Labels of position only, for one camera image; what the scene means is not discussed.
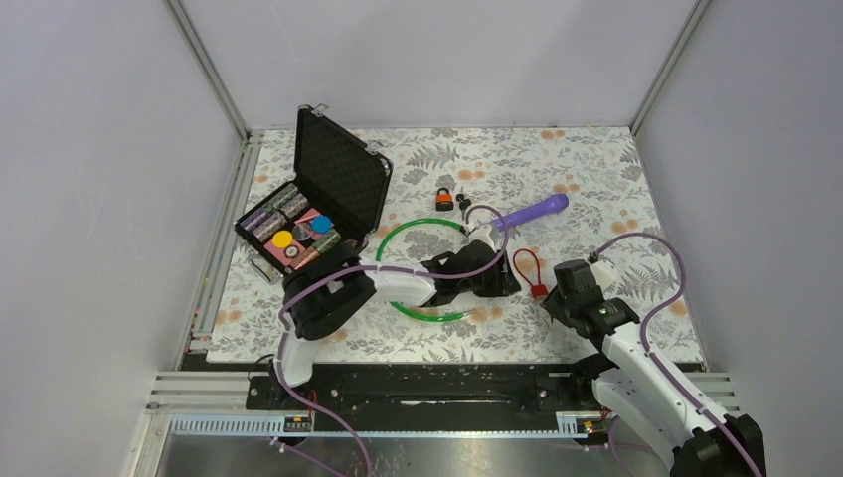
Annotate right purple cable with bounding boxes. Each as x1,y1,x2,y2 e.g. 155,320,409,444
589,232,765,477

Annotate green cable lock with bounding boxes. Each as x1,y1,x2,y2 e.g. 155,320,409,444
374,218,485,325

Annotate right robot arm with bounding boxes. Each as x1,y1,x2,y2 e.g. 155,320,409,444
541,259,767,476

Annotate blue round chip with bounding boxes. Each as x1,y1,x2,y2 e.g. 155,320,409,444
310,215,333,235

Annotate purple cylindrical handle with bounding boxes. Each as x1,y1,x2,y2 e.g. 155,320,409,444
491,193,570,232

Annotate red cable with plug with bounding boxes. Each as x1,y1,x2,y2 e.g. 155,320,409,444
512,247,551,301

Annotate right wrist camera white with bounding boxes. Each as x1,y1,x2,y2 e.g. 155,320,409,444
587,253,618,290

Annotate black keys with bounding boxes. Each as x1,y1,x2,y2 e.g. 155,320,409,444
454,193,472,221

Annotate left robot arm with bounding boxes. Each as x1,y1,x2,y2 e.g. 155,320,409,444
269,240,521,408

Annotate orange black padlock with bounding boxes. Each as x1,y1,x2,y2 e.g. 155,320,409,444
434,187,454,212

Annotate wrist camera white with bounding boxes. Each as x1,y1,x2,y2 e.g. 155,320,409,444
587,253,618,290
467,224,496,248

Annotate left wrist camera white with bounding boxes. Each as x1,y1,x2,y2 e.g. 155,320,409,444
467,224,496,248

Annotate yellow round chip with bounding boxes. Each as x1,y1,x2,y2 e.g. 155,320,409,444
271,230,294,249

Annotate black poker chip case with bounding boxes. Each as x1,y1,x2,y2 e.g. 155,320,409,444
234,104,394,276

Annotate black mounting base plate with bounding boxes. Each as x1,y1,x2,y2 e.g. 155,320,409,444
204,359,603,434

